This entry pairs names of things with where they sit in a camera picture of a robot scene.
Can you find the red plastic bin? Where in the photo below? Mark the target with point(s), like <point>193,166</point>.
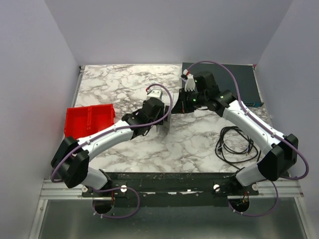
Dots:
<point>85,121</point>

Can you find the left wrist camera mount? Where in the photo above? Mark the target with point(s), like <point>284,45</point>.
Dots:
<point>156,93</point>

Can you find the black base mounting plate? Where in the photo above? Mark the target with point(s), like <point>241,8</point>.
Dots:
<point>125,190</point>

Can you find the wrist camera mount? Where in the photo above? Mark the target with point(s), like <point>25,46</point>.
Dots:
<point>189,82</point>
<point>156,93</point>

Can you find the blue network switch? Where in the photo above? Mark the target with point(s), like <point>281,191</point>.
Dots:
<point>245,78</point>

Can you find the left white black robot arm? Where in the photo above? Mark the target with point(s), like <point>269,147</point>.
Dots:
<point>71,161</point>

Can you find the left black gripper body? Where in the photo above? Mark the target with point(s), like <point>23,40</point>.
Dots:
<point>167,114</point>

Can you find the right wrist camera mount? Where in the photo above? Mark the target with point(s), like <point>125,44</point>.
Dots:
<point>189,82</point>

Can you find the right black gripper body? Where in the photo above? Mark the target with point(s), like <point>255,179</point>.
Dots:
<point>183,100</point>

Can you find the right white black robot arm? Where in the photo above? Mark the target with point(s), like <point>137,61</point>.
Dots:
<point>279,156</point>

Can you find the aluminium extrusion rail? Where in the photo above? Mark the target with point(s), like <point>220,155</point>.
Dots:
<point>58,191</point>

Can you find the white cable spool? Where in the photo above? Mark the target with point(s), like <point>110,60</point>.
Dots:
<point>163,128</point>

